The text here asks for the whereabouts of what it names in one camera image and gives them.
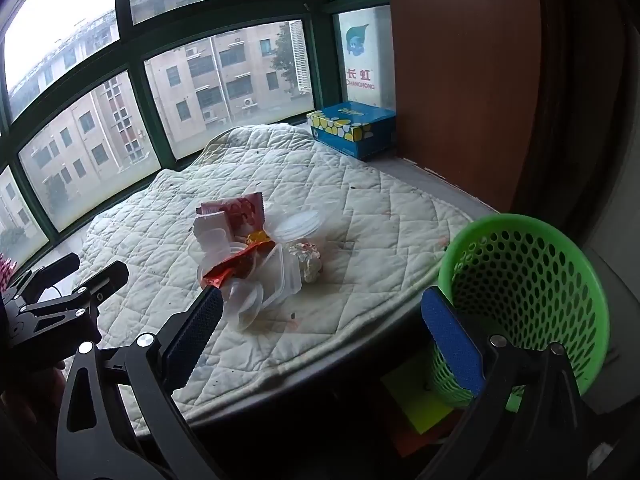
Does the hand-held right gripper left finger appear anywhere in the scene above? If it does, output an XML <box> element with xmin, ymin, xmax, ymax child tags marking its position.
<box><xmin>55</xmin><ymin>286</ymin><xmax>226</xmax><ymax>480</ymax></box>

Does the white quilted mat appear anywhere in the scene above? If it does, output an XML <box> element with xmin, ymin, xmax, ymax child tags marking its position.
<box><xmin>52</xmin><ymin>125</ymin><xmax>473</xmax><ymax>436</ymax></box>

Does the yellow paper sheet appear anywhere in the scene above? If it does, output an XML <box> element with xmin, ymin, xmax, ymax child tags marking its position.
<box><xmin>380</xmin><ymin>360</ymin><xmax>456</xmax><ymax>436</ymax></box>

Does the green window frame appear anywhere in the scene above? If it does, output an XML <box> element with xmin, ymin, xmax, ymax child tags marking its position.
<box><xmin>0</xmin><ymin>0</ymin><xmax>396</xmax><ymax>266</ymax></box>

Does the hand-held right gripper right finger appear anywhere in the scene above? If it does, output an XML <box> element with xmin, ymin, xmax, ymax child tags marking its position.
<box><xmin>415</xmin><ymin>286</ymin><xmax>601</xmax><ymax>480</ymax></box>

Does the green perforated plastic basket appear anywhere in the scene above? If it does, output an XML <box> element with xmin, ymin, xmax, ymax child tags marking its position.
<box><xmin>431</xmin><ymin>213</ymin><xmax>611</xmax><ymax>408</ymax></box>

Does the pink snack packet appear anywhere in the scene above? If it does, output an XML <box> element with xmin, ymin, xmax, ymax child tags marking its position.
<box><xmin>200</xmin><ymin>192</ymin><xmax>265</xmax><ymax>241</ymax></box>

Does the crumpled silver foil wrapper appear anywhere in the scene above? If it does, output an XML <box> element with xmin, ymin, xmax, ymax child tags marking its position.
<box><xmin>287</xmin><ymin>241</ymin><xmax>323</xmax><ymax>283</ymax></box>

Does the white window sign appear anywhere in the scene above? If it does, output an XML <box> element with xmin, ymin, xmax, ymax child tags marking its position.
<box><xmin>337</xmin><ymin>5</ymin><xmax>396</xmax><ymax>108</ymax></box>

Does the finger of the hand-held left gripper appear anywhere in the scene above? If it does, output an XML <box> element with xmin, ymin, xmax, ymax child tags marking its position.
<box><xmin>20</xmin><ymin>261</ymin><xmax>129</xmax><ymax>323</ymax></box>
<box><xmin>0</xmin><ymin>253</ymin><xmax>81</xmax><ymax>307</ymax></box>

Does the clear rectangular plastic container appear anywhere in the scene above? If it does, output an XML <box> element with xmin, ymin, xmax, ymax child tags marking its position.
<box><xmin>250</xmin><ymin>245</ymin><xmax>303</xmax><ymax>311</ymax></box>

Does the blue yellow tissue box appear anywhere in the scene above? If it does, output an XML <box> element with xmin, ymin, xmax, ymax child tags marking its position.
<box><xmin>306</xmin><ymin>101</ymin><xmax>397</xmax><ymax>161</ymax></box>

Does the red orange snack wrapper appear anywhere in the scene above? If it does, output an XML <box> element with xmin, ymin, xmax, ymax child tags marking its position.
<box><xmin>200</xmin><ymin>245</ymin><xmax>276</xmax><ymax>291</ymax></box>

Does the clear round plastic lid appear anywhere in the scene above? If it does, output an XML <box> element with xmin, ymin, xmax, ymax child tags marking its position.
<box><xmin>272</xmin><ymin>210</ymin><xmax>326</xmax><ymax>243</ymax></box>

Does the brown wooden cabinet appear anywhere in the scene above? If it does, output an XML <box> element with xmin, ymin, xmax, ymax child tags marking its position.
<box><xmin>385</xmin><ymin>0</ymin><xmax>543</xmax><ymax>216</ymax></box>

